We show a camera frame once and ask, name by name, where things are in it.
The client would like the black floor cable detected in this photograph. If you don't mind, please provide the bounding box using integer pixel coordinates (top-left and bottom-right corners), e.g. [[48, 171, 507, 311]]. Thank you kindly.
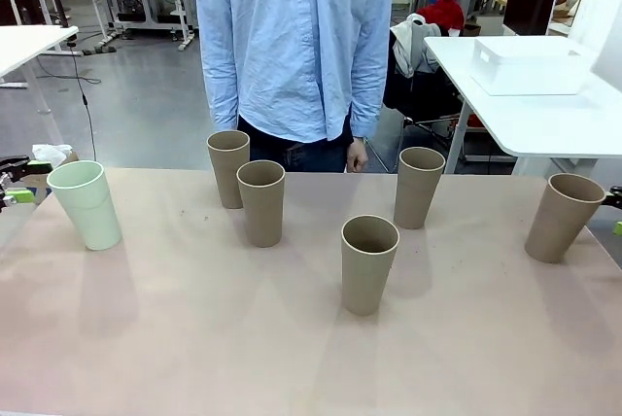
[[71, 44, 98, 163]]

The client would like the pale green cup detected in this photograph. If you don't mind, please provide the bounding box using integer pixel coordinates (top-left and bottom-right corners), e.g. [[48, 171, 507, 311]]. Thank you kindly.
[[47, 159, 123, 252]]

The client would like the cardboard box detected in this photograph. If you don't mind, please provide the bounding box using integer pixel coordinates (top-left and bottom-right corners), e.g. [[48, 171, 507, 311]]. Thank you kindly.
[[21, 151, 81, 205]]

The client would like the red cloth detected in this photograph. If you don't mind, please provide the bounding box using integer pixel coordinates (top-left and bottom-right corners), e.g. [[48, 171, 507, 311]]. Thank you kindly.
[[417, 0, 467, 32]]

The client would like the black chair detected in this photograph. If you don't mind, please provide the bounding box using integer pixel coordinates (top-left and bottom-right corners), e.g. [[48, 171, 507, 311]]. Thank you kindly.
[[382, 29, 464, 155]]

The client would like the brown cup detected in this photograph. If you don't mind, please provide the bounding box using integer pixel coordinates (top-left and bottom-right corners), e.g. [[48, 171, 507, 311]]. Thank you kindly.
[[393, 146, 447, 230], [340, 215, 401, 317], [524, 172, 607, 264], [206, 130, 252, 210], [236, 159, 287, 249]]

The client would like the crumpled white paper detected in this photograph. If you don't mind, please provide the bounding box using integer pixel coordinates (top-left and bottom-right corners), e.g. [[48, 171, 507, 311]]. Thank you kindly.
[[31, 143, 74, 168]]

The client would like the white plastic basket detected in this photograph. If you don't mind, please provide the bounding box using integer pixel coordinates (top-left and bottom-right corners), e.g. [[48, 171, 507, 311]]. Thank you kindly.
[[469, 37, 595, 96]]

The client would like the white table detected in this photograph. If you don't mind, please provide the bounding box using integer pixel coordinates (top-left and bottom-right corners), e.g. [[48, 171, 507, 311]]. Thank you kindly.
[[0, 25, 80, 115], [423, 35, 622, 175]]

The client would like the person's left forearm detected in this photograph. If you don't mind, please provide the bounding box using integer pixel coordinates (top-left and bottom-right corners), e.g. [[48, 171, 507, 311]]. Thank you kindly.
[[348, 41, 393, 140]]

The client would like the person's left hand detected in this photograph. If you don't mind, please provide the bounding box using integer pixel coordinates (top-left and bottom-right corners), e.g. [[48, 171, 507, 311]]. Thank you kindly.
[[345, 137, 369, 174]]

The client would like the person in light blue shirt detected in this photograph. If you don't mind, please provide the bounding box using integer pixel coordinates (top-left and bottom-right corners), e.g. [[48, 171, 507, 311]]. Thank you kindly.
[[194, 0, 397, 174]]

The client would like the grey jacket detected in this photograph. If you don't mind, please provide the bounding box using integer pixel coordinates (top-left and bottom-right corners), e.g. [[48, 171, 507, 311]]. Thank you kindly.
[[391, 13, 441, 79]]

